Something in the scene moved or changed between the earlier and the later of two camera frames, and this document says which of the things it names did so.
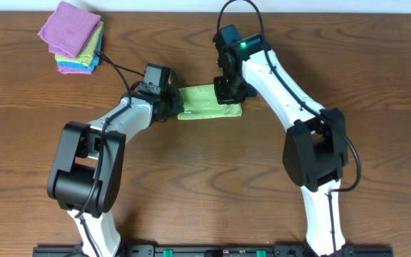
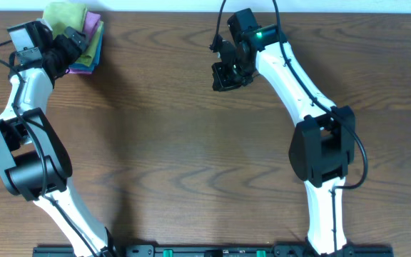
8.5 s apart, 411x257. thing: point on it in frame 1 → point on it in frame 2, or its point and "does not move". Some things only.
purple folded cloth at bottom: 74,71 does not move
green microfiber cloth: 200,103 → 61,15
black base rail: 215,250 does not move
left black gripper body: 174,103 → 74,39
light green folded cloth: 85,56 does not move
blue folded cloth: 94,61 does not move
